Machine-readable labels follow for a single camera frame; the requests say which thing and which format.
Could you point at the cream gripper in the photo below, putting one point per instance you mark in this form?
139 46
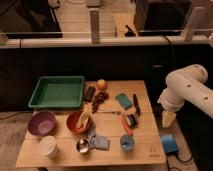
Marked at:
167 118

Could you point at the silver fork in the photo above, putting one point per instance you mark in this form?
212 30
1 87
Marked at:
109 112

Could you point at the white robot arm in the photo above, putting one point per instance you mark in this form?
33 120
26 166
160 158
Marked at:
185 84

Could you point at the blue cup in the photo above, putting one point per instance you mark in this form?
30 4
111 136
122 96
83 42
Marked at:
127 143

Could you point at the small metal cup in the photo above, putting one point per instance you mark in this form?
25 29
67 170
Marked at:
83 146

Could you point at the blue box on floor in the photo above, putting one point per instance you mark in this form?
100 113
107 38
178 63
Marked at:
169 144

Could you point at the teal sponge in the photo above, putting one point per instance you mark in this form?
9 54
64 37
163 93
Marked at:
124 101

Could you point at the wooden table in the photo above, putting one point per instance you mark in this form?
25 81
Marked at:
147 149

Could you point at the dark grape bunch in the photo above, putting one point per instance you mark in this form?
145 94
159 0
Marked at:
100 98

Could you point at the blue-grey cloth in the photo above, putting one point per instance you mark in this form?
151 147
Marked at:
97 141

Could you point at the orange fruit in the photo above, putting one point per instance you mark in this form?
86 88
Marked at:
101 84

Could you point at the black rectangular remote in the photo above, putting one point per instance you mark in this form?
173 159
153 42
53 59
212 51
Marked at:
89 94

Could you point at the yellow banana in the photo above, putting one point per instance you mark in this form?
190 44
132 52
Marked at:
85 115

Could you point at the orange-brown bowl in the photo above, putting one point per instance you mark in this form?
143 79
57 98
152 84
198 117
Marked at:
72 121

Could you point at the green plastic tray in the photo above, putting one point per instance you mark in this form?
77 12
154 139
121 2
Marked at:
58 92

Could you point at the purple bowl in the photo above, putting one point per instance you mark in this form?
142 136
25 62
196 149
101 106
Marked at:
42 123

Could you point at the black handled knife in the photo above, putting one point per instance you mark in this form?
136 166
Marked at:
136 105

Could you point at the orange handled tool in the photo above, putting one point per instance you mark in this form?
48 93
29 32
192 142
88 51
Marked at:
126 127

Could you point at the grey angled post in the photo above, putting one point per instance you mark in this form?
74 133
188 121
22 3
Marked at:
193 21

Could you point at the grey metal post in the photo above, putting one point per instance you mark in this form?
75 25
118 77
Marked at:
95 27

